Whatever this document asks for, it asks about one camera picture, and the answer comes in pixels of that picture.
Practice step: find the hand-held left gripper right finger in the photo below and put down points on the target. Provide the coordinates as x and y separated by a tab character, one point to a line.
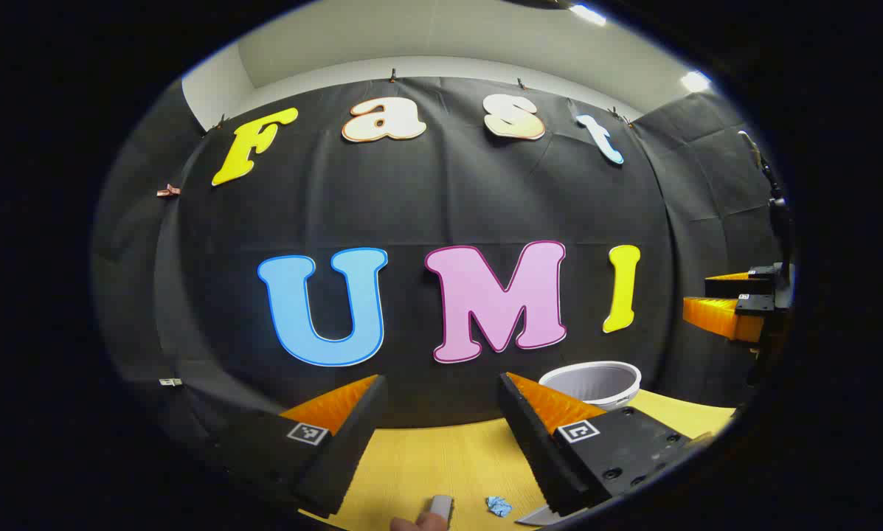
533	442

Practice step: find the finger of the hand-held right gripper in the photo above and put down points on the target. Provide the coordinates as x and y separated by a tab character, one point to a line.
743	285
718	316

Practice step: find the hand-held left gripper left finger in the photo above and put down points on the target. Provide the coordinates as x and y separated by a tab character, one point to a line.
352	442

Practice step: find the light blue paper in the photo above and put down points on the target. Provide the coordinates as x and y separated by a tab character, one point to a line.
498	506

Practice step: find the grey dustpan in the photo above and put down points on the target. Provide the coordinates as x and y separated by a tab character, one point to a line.
538	516

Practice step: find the white ribbed garbage bin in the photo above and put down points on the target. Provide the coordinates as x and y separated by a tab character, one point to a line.
596	385

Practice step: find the small grey broom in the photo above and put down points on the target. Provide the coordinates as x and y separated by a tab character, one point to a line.
441	507

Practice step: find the yellow wooden desktop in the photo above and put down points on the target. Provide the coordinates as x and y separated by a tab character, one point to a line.
441	457

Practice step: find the ceiling light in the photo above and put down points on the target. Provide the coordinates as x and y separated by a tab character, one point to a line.
587	13
695	81

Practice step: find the black backdrop cloth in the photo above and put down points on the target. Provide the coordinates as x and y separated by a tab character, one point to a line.
411	199

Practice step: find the small brown clip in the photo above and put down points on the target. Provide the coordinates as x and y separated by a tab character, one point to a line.
168	191

